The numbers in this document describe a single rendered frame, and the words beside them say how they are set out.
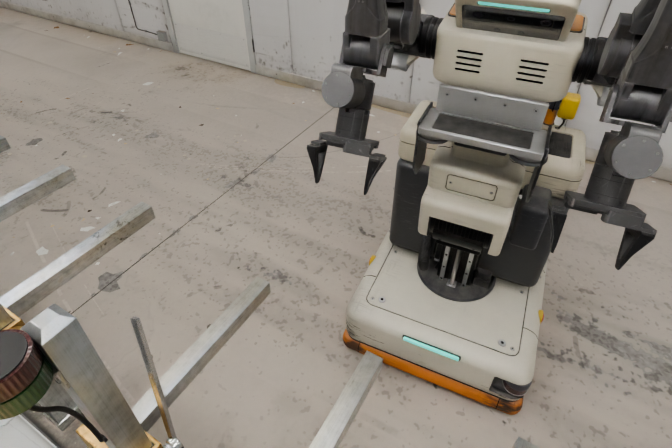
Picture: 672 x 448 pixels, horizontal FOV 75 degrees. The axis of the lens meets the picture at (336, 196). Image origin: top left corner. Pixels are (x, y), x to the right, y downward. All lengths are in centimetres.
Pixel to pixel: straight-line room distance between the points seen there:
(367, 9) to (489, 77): 34
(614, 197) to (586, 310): 141
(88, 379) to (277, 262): 158
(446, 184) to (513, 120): 25
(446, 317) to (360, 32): 104
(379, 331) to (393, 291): 15
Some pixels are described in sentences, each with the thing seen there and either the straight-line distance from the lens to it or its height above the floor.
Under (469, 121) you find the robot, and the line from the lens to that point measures 100.
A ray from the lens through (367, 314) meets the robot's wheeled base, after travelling 154.
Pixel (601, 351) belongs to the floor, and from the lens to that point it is 204.
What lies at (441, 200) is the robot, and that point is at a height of 80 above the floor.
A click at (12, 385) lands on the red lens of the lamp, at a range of 49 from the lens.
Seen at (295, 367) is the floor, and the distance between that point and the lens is 175.
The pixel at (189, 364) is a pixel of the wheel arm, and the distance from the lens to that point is 78.
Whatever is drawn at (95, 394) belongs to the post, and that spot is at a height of 104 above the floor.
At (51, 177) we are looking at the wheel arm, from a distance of 110.
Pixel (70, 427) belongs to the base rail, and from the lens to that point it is 99.
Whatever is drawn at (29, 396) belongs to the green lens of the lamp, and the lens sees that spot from 50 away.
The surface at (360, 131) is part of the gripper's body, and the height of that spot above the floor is 110.
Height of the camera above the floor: 150
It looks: 39 degrees down
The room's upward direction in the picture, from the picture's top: straight up
